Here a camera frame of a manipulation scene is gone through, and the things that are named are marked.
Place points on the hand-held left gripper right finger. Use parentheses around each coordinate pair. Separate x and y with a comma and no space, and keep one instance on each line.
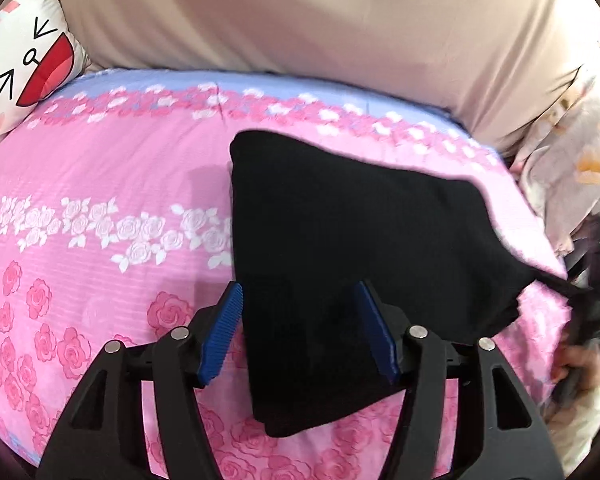
(377,335)

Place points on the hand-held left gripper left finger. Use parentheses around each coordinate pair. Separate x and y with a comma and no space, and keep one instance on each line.
(220,335)

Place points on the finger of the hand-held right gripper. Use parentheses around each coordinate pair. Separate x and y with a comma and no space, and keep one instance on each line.
(582,296)

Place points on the black pants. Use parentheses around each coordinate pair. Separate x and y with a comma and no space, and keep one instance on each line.
(355,220)

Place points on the person's right forearm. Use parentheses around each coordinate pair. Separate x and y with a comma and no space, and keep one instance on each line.
(577,425)

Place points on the person's right hand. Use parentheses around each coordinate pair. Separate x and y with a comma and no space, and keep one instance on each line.
(580,365)

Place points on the pale floral blanket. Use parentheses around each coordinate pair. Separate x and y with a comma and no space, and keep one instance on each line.
(570,175)

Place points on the pink rose-print bed sheet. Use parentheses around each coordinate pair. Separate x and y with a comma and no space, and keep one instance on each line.
(105,170)

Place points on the beige draped cloth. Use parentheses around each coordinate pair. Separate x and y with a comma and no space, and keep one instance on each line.
(305,15)

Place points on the white cat-face pillow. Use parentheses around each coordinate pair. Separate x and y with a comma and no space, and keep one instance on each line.
(25,60)

